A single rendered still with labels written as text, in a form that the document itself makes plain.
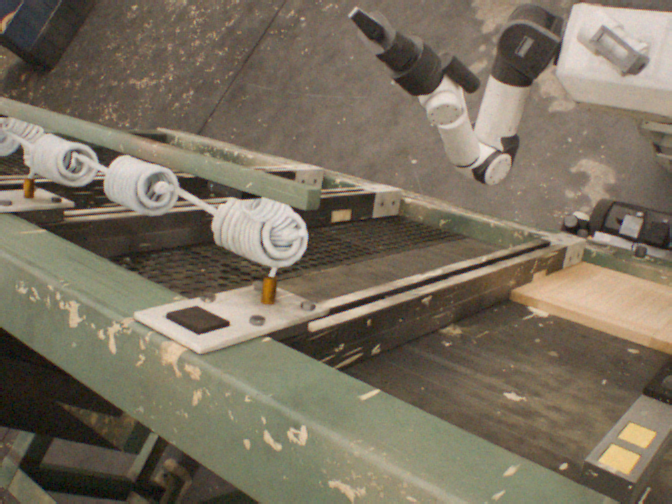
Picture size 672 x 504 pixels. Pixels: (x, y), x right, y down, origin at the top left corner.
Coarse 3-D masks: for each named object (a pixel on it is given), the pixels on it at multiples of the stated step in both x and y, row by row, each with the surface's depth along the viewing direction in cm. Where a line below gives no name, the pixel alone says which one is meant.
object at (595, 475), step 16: (640, 400) 81; (656, 400) 82; (624, 416) 76; (640, 416) 77; (656, 416) 78; (608, 432) 72; (656, 432) 74; (624, 448) 69; (640, 448) 70; (656, 448) 70; (592, 464) 65; (640, 464) 66; (656, 464) 73; (592, 480) 66; (608, 480) 65; (624, 480) 64; (640, 480) 65; (608, 496) 65; (624, 496) 64
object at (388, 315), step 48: (240, 192) 66; (576, 240) 153; (240, 288) 78; (384, 288) 98; (432, 288) 102; (480, 288) 115; (192, 336) 64; (240, 336) 66; (288, 336) 76; (336, 336) 83; (384, 336) 93
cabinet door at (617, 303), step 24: (576, 264) 154; (528, 288) 129; (552, 288) 132; (576, 288) 136; (600, 288) 138; (624, 288) 141; (648, 288) 144; (552, 312) 122; (576, 312) 119; (600, 312) 121; (624, 312) 124; (648, 312) 127; (624, 336) 115; (648, 336) 112
